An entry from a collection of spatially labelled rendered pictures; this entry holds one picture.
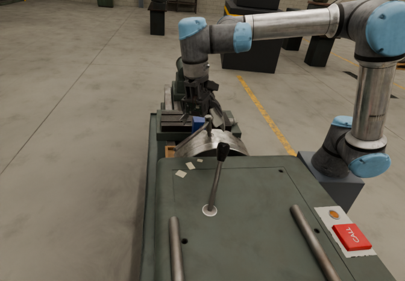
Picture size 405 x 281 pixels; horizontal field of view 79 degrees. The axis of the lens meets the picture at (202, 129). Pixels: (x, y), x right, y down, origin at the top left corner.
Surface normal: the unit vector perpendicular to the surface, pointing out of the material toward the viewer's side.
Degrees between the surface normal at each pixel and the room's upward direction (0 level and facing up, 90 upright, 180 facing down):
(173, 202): 0
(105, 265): 0
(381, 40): 83
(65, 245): 0
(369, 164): 97
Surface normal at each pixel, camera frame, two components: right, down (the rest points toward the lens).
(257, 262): 0.09, -0.84
